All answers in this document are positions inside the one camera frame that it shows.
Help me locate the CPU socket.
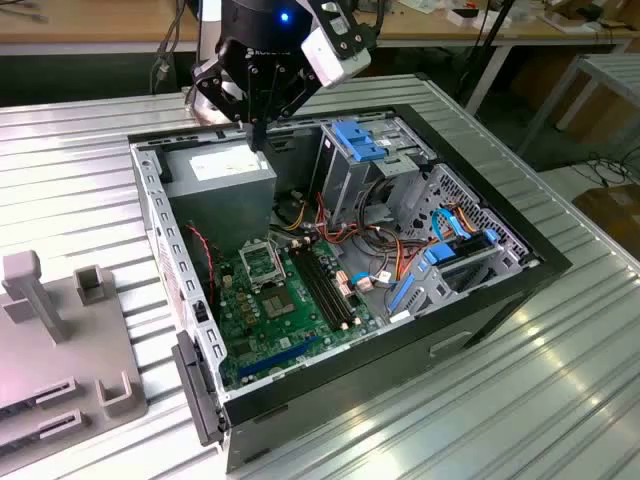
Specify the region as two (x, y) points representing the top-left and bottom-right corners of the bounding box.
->
(257, 283), (296, 321)

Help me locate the green motherboard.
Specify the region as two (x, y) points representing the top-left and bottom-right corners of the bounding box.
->
(212, 234), (389, 394)

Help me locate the metal frame table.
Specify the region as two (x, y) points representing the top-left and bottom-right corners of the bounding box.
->
(517, 52), (640, 159)

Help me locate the grey optical drive cage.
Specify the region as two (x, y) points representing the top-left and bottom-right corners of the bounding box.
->
(319, 115), (437, 226)

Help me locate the wooden desk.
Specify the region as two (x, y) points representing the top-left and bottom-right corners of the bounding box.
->
(0, 0), (640, 57)

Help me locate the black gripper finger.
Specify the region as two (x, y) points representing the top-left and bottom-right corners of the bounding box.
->
(191, 56), (260, 152)
(257, 64), (322, 152)

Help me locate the yellow orange red wire bundle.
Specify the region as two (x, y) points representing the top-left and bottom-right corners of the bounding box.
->
(269, 189), (419, 281)

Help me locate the small white box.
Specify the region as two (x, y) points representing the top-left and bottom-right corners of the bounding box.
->
(446, 7), (512, 30)

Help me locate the grey arm cable bundle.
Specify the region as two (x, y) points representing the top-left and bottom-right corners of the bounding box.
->
(148, 0), (189, 96)

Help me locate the brown cardboard box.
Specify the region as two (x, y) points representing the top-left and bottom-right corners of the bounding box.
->
(572, 183), (640, 256)

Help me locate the white plug connector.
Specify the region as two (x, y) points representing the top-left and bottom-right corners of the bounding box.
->
(349, 269), (394, 295)

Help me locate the grey power supply unit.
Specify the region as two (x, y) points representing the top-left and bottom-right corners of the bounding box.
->
(162, 139), (279, 261)

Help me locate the black plastic case latch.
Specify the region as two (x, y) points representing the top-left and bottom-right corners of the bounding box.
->
(170, 329), (226, 447)

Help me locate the hard disk in blue carrier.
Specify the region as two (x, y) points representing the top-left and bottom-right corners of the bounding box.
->
(423, 228), (502, 269)

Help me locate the grey disk bay cage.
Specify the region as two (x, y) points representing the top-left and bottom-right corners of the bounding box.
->
(384, 162), (544, 325)

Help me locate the metal socket cover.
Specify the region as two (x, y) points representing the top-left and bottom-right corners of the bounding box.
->
(238, 238), (287, 294)

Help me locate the blue plastic drive latch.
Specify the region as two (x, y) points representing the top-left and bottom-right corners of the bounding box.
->
(331, 119), (395, 164)

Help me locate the grey parts rack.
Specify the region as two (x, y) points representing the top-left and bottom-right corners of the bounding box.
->
(0, 251), (150, 459)

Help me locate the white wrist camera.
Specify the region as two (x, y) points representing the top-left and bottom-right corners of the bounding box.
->
(299, 0), (376, 90)

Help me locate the black PC case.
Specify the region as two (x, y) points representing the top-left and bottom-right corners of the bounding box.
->
(127, 102), (574, 474)

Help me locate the blue data wire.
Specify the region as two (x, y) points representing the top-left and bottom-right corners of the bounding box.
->
(428, 206), (475, 242)

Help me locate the twisted fan wire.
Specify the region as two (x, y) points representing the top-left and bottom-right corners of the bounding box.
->
(184, 223), (217, 307)

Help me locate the black RAM slot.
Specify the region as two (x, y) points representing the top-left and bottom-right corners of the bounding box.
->
(290, 249), (341, 331)
(298, 247), (348, 329)
(313, 243), (361, 324)
(305, 245), (354, 326)

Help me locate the blue expansion slot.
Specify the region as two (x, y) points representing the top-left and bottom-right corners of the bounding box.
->
(235, 335), (321, 380)

